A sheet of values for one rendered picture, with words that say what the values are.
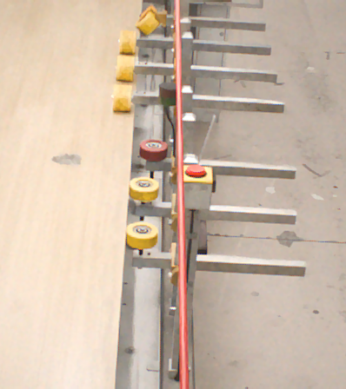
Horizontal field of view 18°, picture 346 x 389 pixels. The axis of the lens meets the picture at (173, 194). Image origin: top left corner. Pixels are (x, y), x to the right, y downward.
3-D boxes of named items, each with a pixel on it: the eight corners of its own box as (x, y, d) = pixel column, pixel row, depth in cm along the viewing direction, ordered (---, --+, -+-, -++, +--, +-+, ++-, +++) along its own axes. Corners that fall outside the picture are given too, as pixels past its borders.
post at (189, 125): (182, 271, 309) (196, 112, 287) (182, 278, 306) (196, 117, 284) (169, 271, 309) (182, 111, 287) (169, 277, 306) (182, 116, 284)
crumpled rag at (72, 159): (85, 156, 312) (86, 149, 311) (81, 167, 306) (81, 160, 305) (54, 153, 313) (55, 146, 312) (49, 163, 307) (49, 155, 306)
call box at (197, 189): (209, 198, 243) (211, 166, 239) (209, 214, 236) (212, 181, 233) (176, 196, 242) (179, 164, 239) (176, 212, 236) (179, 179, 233)
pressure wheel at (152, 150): (165, 174, 330) (168, 138, 325) (165, 186, 323) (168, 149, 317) (138, 172, 330) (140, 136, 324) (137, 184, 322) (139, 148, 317)
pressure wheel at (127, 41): (135, 52, 382) (135, 56, 390) (136, 29, 382) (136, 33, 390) (117, 50, 381) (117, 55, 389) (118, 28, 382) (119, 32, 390)
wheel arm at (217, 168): (293, 177, 328) (295, 164, 326) (294, 182, 325) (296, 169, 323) (145, 168, 326) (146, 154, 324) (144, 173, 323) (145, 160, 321)
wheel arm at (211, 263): (302, 273, 285) (304, 259, 283) (303, 280, 282) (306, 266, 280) (131, 263, 283) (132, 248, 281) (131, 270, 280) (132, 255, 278)
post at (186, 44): (181, 176, 351) (193, 31, 329) (181, 181, 348) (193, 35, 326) (169, 175, 351) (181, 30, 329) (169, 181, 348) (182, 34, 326)
